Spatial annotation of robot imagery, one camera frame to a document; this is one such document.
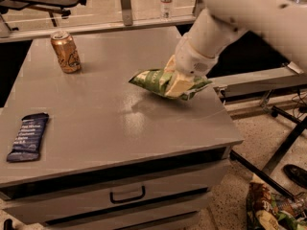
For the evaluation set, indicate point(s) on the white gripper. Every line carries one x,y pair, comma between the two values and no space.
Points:
190,60

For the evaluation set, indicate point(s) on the green jalapeno chip bag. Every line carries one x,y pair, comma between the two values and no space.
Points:
157,80

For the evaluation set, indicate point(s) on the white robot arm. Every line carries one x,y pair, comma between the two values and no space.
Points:
281,23

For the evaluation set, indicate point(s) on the clear plastic water bottle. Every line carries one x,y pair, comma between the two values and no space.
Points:
165,9

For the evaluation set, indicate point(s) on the grey metal railing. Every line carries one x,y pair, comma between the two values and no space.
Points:
93,16

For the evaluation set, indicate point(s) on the grey drawer cabinet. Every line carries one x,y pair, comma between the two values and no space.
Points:
106,134

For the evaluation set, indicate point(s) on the gold soda can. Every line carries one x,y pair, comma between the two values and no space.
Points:
66,51

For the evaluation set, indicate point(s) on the black shoe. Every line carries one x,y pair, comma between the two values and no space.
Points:
296,174

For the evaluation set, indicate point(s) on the colourful snack bags pile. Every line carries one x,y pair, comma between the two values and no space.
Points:
270,211

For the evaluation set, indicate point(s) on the dark blue snack bar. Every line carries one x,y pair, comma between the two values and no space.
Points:
26,145

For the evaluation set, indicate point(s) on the black drawer handle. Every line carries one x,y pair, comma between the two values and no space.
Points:
127,195

